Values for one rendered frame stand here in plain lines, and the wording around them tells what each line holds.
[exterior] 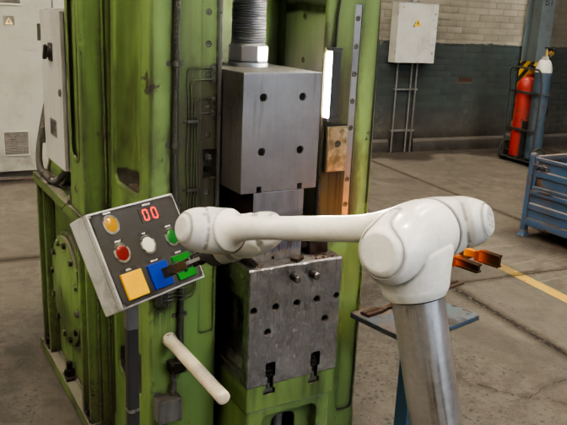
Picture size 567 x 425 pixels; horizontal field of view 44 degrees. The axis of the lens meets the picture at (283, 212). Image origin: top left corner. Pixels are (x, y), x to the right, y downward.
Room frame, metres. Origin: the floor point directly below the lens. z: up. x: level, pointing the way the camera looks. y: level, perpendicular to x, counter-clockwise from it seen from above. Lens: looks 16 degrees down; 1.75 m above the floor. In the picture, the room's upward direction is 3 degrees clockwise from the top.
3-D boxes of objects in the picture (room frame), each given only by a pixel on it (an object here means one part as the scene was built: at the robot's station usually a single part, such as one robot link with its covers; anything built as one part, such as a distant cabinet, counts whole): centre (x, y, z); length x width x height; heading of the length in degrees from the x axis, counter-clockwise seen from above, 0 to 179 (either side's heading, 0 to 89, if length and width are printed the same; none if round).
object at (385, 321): (2.49, -0.52, 0.67); 0.40 x 0.30 x 0.02; 130
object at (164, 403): (2.27, 0.39, 0.36); 0.09 x 0.07 x 0.12; 121
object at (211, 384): (2.10, 0.27, 0.62); 0.44 x 0.05 x 0.05; 31
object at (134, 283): (1.84, 0.41, 1.01); 0.07 x 0.05 x 0.07; 146
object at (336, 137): (2.63, -0.19, 1.27); 0.09 x 0.02 x 0.17; 121
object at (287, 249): (2.54, 0.13, 0.96); 0.42 x 0.20 x 0.09; 31
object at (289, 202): (2.54, 0.13, 1.12); 0.42 x 0.20 x 0.10; 31
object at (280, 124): (2.56, 0.09, 1.37); 0.42 x 0.39 x 0.40; 31
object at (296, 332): (2.57, 0.08, 0.69); 0.56 x 0.38 x 0.45; 31
